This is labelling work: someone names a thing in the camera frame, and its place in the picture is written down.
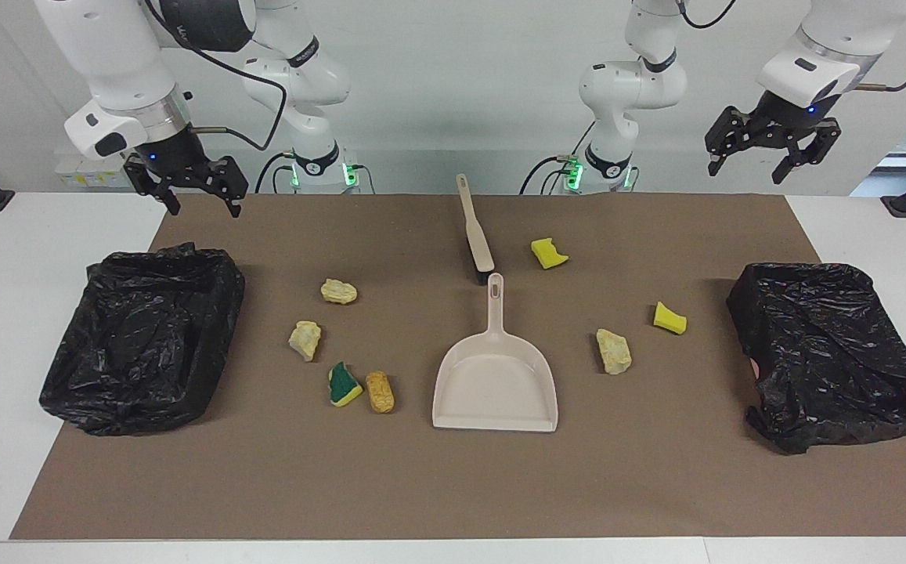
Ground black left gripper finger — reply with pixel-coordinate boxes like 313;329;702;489
705;105;767;177
772;119;842;186

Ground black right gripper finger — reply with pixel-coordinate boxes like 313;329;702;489
200;155;251;219
125;153;182;217

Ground pale ragged bread chunk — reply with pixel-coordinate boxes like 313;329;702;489
288;320;323;363

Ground small yellow sponge wedge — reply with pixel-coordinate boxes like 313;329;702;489
653;301;689;336

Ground large notched yellow sponge piece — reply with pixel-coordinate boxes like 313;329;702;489
531;237;570;270

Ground green and yellow sponge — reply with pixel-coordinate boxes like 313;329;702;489
328;361;364;408

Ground pale layered bread chunk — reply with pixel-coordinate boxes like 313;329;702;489
595;328;633;376

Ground beige hand brush black bristles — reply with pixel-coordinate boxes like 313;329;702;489
455;173;496;285

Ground golden brown bread roll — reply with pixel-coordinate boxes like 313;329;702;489
365;371;396;415

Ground beige plastic dustpan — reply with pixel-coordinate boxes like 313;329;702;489
431;273;560;433

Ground black bag-lined open bin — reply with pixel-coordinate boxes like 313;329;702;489
38;242;247;437

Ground black bagged bin pink spot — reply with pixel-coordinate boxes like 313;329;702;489
726;262;906;455

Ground brown table mat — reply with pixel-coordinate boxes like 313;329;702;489
10;193;906;541

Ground black right base cable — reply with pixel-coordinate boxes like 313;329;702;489
254;151;298;195

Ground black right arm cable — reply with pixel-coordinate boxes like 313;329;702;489
143;0;289;152

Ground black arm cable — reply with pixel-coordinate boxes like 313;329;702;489
676;0;906;94
143;0;289;152

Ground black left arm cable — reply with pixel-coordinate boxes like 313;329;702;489
676;0;906;94

